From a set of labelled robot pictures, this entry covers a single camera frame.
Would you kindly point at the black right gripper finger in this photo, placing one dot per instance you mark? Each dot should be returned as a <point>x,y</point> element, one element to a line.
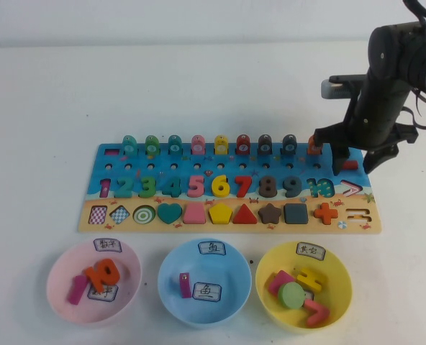
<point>376,158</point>
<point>340,158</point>

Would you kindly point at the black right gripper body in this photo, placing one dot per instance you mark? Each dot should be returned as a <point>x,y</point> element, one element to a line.
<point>378,111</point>

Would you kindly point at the red minus sign piece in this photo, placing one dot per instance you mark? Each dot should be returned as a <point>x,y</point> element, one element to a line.
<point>351,165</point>

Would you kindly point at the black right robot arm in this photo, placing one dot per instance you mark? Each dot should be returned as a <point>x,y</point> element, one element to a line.
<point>400,50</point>

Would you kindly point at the slate digit 9 piece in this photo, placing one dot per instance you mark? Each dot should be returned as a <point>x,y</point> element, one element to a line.
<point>294,185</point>

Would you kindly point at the orange plus sign piece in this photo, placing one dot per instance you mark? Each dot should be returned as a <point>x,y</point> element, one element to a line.
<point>325,213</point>

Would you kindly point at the slate square piece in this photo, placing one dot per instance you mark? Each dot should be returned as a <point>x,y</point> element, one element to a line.
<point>295,214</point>

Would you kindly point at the brown digit 8 piece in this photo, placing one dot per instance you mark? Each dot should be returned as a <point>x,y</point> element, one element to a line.
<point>268,187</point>

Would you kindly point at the brown star piece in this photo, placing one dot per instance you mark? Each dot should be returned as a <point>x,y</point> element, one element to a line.
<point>270,214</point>

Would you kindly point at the red digit 7 piece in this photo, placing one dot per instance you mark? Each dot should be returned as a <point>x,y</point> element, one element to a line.
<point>244,185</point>

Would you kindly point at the colourful wooden puzzle board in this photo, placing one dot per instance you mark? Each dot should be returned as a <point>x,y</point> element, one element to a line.
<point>234,169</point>

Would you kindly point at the red triangle piece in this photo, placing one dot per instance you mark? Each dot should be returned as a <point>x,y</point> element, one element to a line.
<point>245,216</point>

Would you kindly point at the yellow equals sign piece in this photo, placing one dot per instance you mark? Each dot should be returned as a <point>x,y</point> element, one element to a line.
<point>312,278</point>

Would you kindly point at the yellow digit 6 piece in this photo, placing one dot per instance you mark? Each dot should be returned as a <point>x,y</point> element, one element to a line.
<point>220,189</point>

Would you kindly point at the yellow pentagon piece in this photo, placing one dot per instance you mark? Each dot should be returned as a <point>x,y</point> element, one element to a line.
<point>220,213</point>

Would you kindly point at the pink flat block piece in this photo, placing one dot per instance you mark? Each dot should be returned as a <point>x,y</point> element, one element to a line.
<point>279,279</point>

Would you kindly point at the yellow plastic bowl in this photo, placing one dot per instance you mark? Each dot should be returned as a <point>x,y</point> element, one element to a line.
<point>337,294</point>

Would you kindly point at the green round disc piece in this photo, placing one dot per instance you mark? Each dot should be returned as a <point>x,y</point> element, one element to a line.
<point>291,294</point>

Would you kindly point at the pink digit 5 piece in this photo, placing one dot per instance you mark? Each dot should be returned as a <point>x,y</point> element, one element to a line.
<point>196,187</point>

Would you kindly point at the pink trapezoid piece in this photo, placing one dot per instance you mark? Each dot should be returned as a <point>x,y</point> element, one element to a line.
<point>194,215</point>

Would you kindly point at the pink greater-than sign piece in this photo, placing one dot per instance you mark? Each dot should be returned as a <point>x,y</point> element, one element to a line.
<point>319,314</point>

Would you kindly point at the teal digit 4 piece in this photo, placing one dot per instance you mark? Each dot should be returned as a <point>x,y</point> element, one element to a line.
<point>174,187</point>

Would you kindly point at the blue plastic bowl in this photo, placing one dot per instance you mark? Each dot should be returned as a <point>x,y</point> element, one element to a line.
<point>231,287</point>

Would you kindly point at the teal heart piece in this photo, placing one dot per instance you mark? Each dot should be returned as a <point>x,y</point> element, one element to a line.
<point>170,212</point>

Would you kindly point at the green digit 3 piece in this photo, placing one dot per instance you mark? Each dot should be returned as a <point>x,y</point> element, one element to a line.
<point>150,187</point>

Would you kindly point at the teal green digit 2 piece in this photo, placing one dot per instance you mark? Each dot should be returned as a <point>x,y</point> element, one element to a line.
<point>123,188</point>

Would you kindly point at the pink plastic bowl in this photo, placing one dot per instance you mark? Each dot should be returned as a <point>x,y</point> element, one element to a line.
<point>126,287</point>

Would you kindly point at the orange number 10 piece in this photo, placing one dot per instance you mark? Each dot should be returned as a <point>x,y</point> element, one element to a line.
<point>103,275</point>

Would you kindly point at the magenta digit 1 piece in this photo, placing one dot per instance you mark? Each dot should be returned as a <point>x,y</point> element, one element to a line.
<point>76,291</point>

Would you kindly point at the orange fish number 10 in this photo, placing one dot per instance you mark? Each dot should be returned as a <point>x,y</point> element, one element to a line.
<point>311,148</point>

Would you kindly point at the slate fish number 9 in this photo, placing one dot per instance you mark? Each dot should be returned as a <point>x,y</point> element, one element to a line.
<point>289,144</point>

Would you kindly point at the brown fish number 8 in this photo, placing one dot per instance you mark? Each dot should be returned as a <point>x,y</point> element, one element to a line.
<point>265,144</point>

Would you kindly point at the red fish number 7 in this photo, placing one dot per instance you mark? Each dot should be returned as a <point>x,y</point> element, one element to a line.
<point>243,144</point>

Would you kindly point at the white paper label 其它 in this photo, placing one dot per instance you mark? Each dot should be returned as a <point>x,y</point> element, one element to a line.
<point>310,251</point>
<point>308,294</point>

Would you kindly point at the yellow fish number 6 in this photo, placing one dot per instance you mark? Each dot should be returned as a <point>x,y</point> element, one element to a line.
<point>221,144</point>

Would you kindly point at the pink fish number 5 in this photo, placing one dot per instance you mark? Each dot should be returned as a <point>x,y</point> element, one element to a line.
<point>198,144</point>

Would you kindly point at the white paper label 鱼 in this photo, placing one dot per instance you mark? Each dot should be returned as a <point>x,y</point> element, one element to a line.
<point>212,248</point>
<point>207,292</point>

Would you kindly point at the teal fish number 4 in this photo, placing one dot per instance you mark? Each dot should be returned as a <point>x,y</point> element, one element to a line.
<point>175,144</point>

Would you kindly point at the green fish number 3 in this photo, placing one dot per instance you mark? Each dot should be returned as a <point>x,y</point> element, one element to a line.
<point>152,145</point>

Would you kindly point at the teal green fish number 2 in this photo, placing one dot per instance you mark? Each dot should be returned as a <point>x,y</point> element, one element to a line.
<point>129,145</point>

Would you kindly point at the white paper label 数字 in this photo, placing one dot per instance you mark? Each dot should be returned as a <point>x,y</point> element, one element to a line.
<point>108,245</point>
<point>107,295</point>

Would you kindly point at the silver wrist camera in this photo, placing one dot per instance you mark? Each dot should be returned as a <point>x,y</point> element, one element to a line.
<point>333,90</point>

